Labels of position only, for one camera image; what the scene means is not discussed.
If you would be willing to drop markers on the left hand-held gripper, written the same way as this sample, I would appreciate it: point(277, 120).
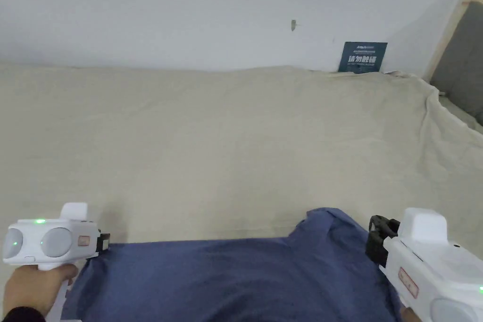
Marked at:
point(56, 241)

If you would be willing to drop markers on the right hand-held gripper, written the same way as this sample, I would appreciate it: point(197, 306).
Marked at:
point(434, 261)

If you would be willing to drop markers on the dark blue shirt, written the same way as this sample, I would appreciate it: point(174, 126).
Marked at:
point(234, 280)

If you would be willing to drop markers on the person's left hand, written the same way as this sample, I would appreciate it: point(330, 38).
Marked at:
point(28, 288)

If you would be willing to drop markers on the person's right hand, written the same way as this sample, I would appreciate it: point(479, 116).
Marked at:
point(408, 316)

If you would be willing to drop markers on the bed with beige sheet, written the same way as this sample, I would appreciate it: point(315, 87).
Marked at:
point(211, 141)

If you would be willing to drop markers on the dark blue sign card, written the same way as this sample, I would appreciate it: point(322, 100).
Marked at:
point(363, 57)

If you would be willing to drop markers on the grey padded headboard wooden frame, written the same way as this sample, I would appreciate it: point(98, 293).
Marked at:
point(462, 58)

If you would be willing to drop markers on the small grey wall hook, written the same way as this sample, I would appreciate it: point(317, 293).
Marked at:
point(293, 25)

